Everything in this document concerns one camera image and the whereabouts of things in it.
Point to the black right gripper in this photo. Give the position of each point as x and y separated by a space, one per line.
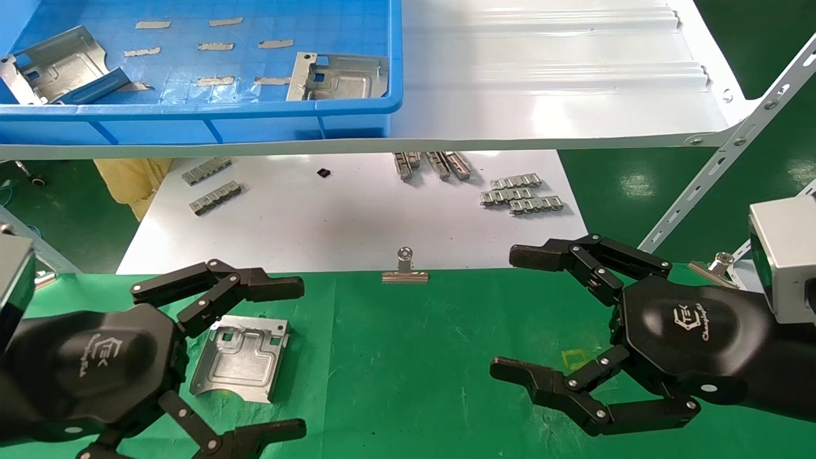
688 331

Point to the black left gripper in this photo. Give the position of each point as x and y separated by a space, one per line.
95 366

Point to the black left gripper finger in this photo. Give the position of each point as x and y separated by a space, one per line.
271 287
271 433

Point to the stamped sheet metal part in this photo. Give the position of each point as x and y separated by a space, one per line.
248 363
64 67
344 83

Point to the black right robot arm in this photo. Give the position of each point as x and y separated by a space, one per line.
794 366

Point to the white flat board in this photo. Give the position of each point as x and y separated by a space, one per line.
331 217

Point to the grey metal clip strip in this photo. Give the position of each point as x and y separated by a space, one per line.
503 196
535 204
205 171
215 197
516 182

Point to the small black part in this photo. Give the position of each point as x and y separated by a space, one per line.
324 173

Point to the green table cloth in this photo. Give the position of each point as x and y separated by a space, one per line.
395 370

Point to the yellow bag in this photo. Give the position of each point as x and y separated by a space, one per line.
131 182

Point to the blue plastic bin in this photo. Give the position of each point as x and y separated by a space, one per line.
357 121

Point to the black caster wheel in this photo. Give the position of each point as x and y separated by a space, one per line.
38 181

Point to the beige tape strip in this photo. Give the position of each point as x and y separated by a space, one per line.
215 81
142 51
273 81
276 44
226 21
137 87
153 25
215 46

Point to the white ribbed shelf board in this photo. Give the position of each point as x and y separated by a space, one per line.
542 95

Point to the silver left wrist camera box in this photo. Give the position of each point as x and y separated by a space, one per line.
14 280

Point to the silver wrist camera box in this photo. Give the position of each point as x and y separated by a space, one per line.
790 255
14 280

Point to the grey metal rail piece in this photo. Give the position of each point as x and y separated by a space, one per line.
438 166
459 166
403 166

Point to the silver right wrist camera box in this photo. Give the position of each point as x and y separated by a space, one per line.
790 255

